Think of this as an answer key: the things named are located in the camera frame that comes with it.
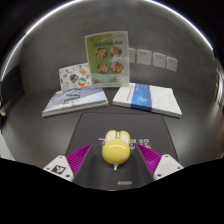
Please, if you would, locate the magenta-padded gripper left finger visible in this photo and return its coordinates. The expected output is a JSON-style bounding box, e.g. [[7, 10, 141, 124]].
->
[[42, 143, 93, 183]]

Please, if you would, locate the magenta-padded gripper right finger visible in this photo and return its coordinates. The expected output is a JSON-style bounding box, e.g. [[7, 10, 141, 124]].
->
[[136, 143, 184, 182]]

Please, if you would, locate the yellow computer mouse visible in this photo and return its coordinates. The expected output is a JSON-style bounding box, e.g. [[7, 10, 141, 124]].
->
[[101, 129, 131, 172]]

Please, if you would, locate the black mouse pad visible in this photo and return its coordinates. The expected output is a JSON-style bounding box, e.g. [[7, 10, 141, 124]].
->
[[65, 112, 179, 192]]

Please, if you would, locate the grey blue cover book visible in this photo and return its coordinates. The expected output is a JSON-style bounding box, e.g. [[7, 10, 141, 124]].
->
[[41, 87, 110, 118]]

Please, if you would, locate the white book with blue band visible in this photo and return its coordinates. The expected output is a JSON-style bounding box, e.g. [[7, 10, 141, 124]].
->
[[112, 82, 183, 119]]

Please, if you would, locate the small colourful printed card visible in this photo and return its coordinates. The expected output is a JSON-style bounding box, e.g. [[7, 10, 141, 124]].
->
[[58, 62, 93, 93]]

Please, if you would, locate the black monitor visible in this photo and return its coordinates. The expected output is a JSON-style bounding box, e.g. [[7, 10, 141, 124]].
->
[[0, 73, 26, 113]]

